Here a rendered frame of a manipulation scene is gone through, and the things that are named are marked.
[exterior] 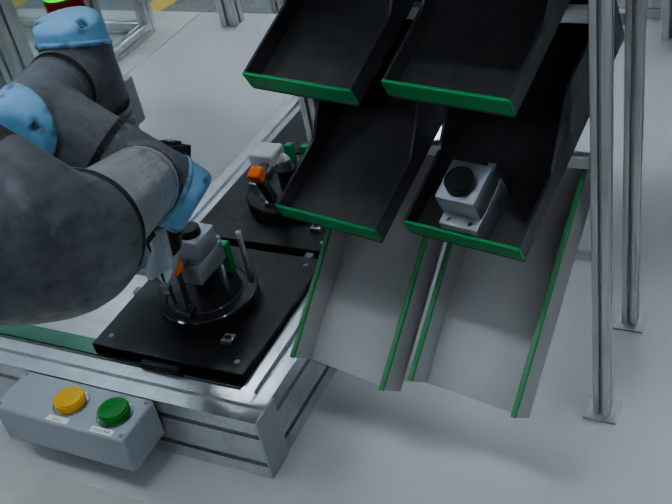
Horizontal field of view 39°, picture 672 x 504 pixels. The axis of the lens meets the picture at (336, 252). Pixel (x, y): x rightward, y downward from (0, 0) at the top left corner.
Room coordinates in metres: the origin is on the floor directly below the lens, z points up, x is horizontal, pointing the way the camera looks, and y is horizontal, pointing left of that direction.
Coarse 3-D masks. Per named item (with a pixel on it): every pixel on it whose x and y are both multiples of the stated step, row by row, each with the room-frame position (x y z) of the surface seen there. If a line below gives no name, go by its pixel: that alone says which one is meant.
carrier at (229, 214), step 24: (264, 144) 1.41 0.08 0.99; (288, 144) 1.30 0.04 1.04; (288, 168) 1.25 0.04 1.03; (240, 192) 1.31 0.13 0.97; (216, 216) 1.25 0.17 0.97; (240, 216) 1.24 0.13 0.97; (264, 216) 1.21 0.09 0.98; (264, 240) 1.16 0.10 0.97; (288, 240) 1.15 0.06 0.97; (312, 240) 1.13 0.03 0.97
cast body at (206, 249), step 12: (192, 228) 1.04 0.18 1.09; (204, 228) 1.05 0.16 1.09; (192, 240) 1.03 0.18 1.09; (204, 240) 1.03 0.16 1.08; (216, 240) 1.05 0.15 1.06; (180, 252) 1.03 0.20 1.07; (192, 252) 1.02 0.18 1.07; (204, 252) 1.02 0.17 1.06; (216, 252) 1.04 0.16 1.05; (192, 264) 1.02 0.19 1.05; (204, 264) 1.02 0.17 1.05; (216, 264) 1.04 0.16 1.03; (192, 276) 1.01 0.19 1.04; (204, 276) 1.01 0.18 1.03
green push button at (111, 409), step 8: (112, 400) 0.88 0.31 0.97; (120, 400) 0.88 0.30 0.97; (104, 408) 0.87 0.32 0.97; (112, 408) 0.87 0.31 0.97; (120, 408) 0.86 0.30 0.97; (128, 408) 0.87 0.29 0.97; (104, 416) 0.86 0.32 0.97; (112, 416) 0.85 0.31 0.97; (120, 416) 0.85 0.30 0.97; (104, 424) 0.85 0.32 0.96; (112, 424) 0.85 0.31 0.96
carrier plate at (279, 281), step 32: (256, 256) 1.12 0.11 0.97; (288, 256) 1.11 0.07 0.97; (288, 288) 1.03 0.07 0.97; (128, 320) 1.04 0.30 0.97; (160, 320) 1.02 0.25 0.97; (256, 320) 0.98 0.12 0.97; (96, 352) 1.00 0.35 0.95; (128, 352) 0.97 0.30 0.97; (160, 352) 0.96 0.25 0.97; (192, 352) 0.94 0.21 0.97; (224, 352) 0.93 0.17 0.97; (256, 352) 0.92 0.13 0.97
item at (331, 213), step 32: (416, 0) 1.02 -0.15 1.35; (384, 64) 1.01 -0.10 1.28; (384, 96) 0.97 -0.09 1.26; (320, 128) 0.94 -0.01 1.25; (352, 128) 0.94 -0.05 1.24; (384, 128) 0.92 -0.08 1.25; (416, 128) 0.86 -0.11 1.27; (320, 160) 0.92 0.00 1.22; (352, 160) 0.90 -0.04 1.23; (384, 160) 0.88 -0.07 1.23; (416, 160) 0.85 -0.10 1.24; (288, 192) 0.89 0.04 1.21; (320, 192) 0.88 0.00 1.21; (352, 192) 0.87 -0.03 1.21; (384, 192) 0.85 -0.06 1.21; (320, 224) 0.84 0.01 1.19; (352, 224) 0.81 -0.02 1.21; (384, 224) 0.80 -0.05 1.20
